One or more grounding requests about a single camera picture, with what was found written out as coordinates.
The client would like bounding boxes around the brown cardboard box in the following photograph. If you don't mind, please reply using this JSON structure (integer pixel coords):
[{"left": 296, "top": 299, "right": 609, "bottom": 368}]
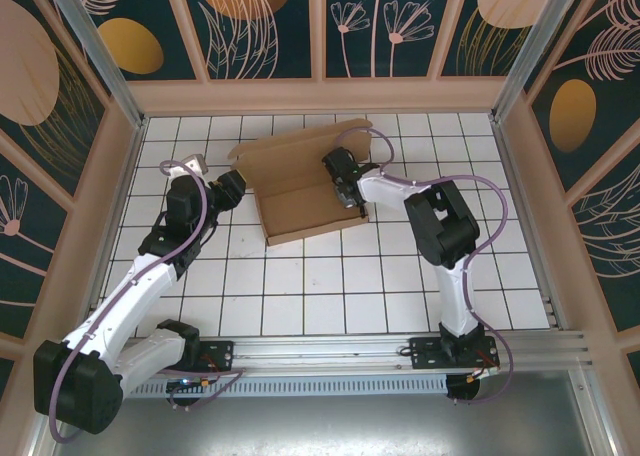
[{"left": 228, "top": 118, "right": 374, "bottom": 248}]

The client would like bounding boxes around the small green circuit board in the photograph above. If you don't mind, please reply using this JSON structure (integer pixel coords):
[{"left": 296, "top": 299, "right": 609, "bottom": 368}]
[{"left": 166, "top": 375, "right": 217, "bottom": 393}]

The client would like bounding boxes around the grey metal sheet panel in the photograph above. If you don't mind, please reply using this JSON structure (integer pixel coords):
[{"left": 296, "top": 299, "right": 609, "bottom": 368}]
[{"left": 27, "top": 394, "right": 619, "bottom": 456}]

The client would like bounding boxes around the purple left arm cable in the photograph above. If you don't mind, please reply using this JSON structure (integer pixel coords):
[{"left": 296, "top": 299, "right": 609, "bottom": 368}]
[{"left": 47, "top": 159, "right": 247, "bottom": 445}]

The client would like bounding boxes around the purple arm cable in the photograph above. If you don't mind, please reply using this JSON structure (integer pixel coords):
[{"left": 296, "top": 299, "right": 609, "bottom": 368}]
[
  {"left": 335, "top": 128, "right": 516, "bottom": 407},
  {"left": 47, "top": 159, "right": 247, "bottom": 445}
]

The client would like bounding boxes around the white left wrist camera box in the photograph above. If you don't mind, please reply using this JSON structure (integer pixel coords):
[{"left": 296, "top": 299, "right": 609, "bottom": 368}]
[{"left": 180, "top": 153, "right": 209, "bottom": 176}]

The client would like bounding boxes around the thin aluminium table side rail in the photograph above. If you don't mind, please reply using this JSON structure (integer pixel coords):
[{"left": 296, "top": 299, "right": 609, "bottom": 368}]
[
  {"left": 79, "top": 118, "right": 147, "bottom": 338},
  {"left": 492, "top": 119, "right": 564, "bottom": 330}
]

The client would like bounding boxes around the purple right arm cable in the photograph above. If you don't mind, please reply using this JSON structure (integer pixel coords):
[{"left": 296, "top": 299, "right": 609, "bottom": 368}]
[{"left": 335, "top": 128, "right": 516, "bottom": 407}]

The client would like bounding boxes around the aluminium mounting rail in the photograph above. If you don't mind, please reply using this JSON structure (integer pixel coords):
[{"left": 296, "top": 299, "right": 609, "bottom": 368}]
[{"left": 47, "top": 329, "right": 599, "bottom": 377}]

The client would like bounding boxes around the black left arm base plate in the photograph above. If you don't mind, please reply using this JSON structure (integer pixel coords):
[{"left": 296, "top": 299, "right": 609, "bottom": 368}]
[{"left": 197, "top": 339, "right": 236, "bottom": 375}]

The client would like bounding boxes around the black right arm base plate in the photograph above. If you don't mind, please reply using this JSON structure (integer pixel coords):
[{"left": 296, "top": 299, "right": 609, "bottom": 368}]
[{"left": 408, "top": 336, "right": 501, "bottom": 371}]

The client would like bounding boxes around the aluminium frame post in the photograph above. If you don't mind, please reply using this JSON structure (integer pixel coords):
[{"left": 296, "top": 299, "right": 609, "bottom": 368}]
[
  {"left": 491, "top": 0, "right": 595, "bottom": 123},
  {"left": 40, "top": 0, "right": 147, "bottom": 131}
]

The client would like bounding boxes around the grey slotted cable duct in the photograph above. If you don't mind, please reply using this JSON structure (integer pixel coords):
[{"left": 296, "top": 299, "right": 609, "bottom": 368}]
[{"left": 122, "top": 375, "right": 450, "bottom": 398}]

